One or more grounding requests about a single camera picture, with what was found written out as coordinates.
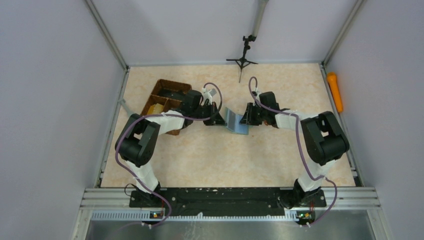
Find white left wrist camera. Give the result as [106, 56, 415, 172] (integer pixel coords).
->
[201, 88, 217, 103]

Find brown woven divided basket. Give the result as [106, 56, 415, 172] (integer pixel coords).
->
[140, 79, 192, 116]

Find orange cylindrical handle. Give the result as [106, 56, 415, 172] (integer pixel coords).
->
[326, 72, 344, 113]

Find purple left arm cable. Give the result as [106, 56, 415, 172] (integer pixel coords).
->
[114, 82, 223, 229]

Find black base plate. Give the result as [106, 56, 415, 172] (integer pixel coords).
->
[129, 187, 328, 219]

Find grey small tool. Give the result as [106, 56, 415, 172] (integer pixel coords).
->
[118, 98, 134, 117]

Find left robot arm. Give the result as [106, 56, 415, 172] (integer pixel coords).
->
[115, 88, 226, 199]

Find green leather card holder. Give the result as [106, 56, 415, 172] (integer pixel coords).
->
[224, 107, 249, 135]

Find yellow item in basket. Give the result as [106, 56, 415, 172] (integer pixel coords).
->
[146, 103, 164, 115]

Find black mini tripod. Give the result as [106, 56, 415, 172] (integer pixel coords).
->
[226, 34, 258, 83]

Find grey pole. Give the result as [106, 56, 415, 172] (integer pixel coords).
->
[251, 0, 269, 38]

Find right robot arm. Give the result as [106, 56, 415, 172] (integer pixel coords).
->
[240, 91, 350, 209]

